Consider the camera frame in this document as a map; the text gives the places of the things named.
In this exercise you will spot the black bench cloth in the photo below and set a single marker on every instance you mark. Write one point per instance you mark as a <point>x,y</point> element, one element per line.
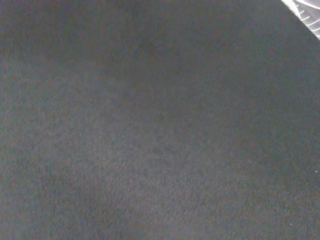
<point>150,130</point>

